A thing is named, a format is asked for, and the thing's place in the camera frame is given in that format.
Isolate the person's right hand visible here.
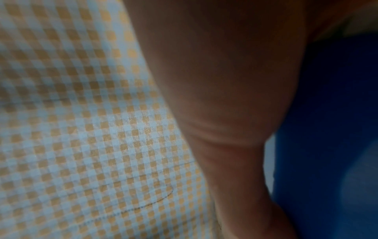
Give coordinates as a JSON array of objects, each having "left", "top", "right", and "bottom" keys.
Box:
[{"left": 122, "top": 0, "right": 378, "bottom": 239}]

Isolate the blue tape dispenser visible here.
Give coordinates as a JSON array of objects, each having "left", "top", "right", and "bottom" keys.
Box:
[{"left": 271, "top": 32, "right": 378, "bottom": 239}]

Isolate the yellow white checked cloth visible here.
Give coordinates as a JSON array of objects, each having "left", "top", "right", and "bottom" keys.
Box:
[{"left": 0, "top": 0, "right": 222, "bottom": 239}]

